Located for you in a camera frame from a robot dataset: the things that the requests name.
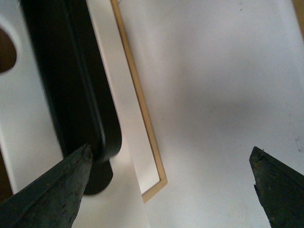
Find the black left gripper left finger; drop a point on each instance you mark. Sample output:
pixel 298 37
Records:
pixel 52 200

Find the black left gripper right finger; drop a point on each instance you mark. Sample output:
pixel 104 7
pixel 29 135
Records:
pixel 280 190

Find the black drawer handle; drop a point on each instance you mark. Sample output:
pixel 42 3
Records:
pixel 75 82

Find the wooden drawer cabinet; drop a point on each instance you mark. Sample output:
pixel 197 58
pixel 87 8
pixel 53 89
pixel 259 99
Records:
pixel 152 191

